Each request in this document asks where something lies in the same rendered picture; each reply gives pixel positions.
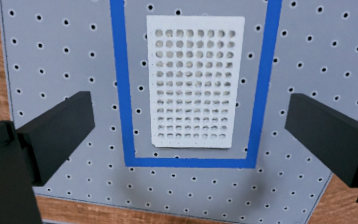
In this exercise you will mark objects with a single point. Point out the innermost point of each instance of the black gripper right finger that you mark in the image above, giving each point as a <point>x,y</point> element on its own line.
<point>331,136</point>

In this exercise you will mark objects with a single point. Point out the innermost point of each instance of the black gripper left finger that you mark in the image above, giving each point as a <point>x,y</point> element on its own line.
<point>32,154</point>

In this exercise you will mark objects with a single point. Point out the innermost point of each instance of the blue tape outline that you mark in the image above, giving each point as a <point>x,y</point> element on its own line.
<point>123,83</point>

